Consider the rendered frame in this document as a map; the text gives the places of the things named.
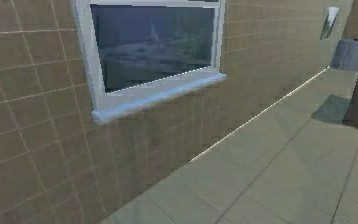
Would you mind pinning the white framed window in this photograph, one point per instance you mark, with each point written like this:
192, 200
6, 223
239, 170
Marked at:
153, 46

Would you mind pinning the grey hanging towel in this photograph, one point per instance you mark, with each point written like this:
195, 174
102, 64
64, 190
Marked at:
350, 55

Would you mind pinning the white wall holder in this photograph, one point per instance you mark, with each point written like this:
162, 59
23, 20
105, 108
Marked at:
329, 21

